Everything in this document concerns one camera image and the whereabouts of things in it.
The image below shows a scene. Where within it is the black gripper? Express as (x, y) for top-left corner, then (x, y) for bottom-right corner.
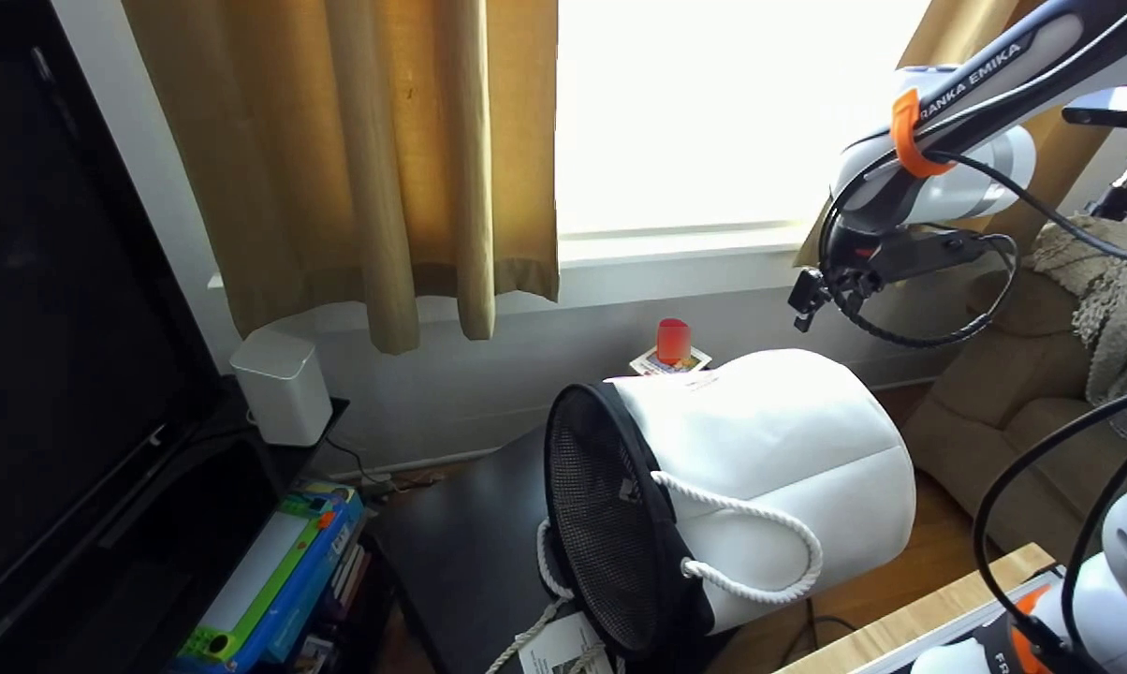
(785, 232), (882, 334)

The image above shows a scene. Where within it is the white bag with black rim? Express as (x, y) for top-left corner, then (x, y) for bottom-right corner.
(544, 346), (916, 659)

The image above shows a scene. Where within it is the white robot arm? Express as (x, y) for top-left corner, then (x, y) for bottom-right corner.
(791, 0), (1127, 343)

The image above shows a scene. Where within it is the red plastic cup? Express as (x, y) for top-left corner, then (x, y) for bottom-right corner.
(656, 318), (689, 366)

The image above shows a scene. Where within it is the illustrated picture book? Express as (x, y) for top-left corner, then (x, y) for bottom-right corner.
(629, 343), (711, 374)

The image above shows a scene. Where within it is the beige sofa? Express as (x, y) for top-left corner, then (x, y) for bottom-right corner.
(905, 215), (1127, 559)

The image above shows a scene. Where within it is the mustard yellow curtain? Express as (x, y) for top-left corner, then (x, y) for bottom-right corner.
(124, 0), (558, 355)

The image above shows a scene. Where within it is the white box speaker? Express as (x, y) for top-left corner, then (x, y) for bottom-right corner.
(232, 328), (332, 446)

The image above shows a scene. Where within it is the stack of colourful books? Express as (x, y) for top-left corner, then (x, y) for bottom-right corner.
(168, 483), (368, 674)

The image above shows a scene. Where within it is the black television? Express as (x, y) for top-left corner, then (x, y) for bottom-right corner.
(0, 0), (274, 674)

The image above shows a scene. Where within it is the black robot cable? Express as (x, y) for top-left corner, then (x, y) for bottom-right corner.
(817, 146), (1127, 353)

